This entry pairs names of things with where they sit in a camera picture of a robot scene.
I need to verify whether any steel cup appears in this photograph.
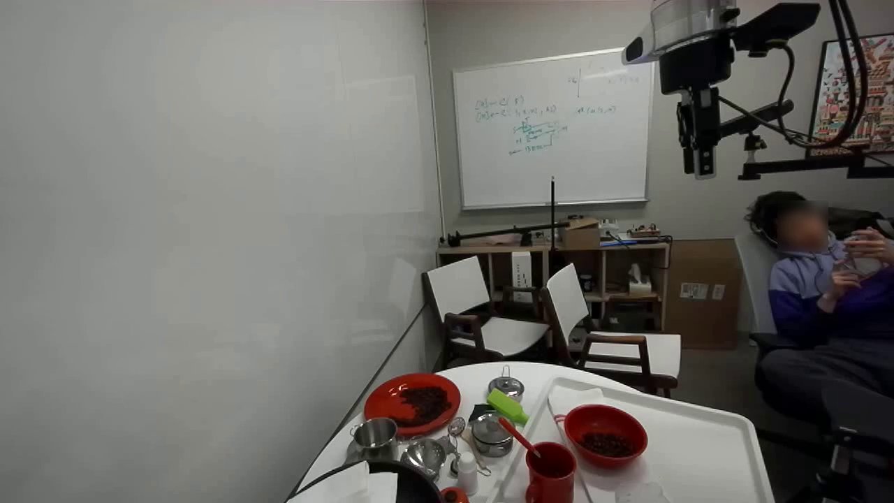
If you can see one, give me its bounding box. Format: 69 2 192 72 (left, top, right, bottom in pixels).
351 416 397 460

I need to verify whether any left white chair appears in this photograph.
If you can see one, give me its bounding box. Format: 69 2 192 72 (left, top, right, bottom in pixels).
425 258 548 367

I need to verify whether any green squeeze bottle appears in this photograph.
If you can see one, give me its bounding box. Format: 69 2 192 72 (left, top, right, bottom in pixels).
485 388 529 425

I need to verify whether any steel pot with lid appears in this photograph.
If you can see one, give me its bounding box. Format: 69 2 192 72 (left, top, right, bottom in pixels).
470 406 510 459

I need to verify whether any red plate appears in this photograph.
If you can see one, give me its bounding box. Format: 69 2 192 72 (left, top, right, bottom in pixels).
364 372 462 439

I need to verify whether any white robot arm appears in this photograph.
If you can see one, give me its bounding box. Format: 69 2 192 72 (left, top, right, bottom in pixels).
622 0 740 63

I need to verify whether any wooden shelf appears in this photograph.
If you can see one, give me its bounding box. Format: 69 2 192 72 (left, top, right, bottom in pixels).
438 242 670 332

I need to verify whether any black camera on stand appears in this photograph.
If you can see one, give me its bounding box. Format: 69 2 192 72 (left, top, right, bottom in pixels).
733 2 822 57

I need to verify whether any red bowl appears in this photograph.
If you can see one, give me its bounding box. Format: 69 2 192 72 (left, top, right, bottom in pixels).
562 406 647 470

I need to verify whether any red mug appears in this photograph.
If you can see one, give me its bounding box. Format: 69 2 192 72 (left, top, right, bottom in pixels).
524 441 575 503

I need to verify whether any cardboard box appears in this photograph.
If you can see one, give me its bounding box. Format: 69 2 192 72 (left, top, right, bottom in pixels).
666 237 740 347

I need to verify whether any whiteboard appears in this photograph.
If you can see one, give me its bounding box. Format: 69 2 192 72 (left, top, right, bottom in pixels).
452 48 657 209

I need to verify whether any white chair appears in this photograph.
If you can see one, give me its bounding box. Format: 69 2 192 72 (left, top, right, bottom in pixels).
544 263 682 393
425 258 548 367

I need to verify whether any seated person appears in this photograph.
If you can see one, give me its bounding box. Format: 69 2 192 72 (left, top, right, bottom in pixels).
748 189 894 428

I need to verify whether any red handled spoon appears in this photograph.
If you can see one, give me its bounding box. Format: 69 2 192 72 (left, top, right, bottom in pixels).
497 416 540 459

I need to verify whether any small steel saucepan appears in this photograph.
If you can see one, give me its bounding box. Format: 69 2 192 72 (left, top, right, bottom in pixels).
490 374 524 399

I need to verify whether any right white chair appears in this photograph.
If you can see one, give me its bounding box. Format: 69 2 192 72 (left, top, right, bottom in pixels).
544 263 682 393

